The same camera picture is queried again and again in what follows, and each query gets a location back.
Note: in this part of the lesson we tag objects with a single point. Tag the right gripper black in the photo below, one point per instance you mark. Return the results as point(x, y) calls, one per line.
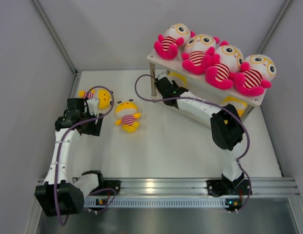
point(174, 84)

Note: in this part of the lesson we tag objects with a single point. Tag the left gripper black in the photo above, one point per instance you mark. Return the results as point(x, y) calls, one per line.
point(94, 129)

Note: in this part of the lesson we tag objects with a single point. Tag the yellow plush front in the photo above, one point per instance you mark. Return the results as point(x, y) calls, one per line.
point(178, 78)

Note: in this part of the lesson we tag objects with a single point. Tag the yellow plush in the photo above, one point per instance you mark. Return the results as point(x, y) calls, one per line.
point(128, 115)
point(239, 104)
point(178, 78)

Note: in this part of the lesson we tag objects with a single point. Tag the yellow plush sideways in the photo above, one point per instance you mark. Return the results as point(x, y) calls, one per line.
point(104, 97)

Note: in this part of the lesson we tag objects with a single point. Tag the pink plush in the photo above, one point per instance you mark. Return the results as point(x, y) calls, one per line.
point(194, 52)
point(226, 62)
point(168, 44)
point(257, 72)

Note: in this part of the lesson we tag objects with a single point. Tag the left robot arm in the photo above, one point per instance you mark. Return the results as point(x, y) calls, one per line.
point(68, 181)

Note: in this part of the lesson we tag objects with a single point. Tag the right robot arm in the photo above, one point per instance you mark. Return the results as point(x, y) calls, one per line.
point(224, 124)

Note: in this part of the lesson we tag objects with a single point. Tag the yellow plush under shelf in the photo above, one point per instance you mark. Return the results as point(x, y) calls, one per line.
point(239, 104)

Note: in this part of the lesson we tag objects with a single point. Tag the white two-tier shelf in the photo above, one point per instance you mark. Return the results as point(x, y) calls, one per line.
point(199, 87)

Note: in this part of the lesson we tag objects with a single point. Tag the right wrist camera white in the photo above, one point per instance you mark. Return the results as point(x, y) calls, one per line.
point(162, 75)

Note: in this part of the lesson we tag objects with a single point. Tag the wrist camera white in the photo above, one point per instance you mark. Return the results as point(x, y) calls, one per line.
point(93, 106)
point(162, 75)

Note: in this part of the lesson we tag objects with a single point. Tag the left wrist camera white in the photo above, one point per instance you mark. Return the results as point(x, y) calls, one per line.
point(93, 106)

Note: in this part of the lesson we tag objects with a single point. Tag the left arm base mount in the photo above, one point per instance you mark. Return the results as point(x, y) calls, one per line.
point(107, 187)

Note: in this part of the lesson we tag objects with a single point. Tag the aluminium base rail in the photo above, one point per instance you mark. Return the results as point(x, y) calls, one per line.
point(186, 193)

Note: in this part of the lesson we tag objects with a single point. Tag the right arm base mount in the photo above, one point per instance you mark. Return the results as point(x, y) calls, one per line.
point(220, 187)

